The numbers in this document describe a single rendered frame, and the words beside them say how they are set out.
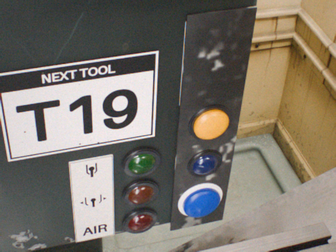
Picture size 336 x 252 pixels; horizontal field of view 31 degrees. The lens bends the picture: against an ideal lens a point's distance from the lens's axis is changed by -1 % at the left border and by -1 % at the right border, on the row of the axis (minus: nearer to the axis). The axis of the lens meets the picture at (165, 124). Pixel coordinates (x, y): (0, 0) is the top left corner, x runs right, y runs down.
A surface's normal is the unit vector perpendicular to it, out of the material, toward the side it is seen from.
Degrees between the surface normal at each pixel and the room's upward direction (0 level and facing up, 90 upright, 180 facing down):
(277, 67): 90
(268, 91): 90
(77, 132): 90
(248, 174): 0
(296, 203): 24
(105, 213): 90
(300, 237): 0
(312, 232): 0
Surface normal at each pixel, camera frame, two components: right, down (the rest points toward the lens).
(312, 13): -0.96, 0.16
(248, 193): 0.04, -0.75
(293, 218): -0.35, -0.61
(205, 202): 0.32, 0.60
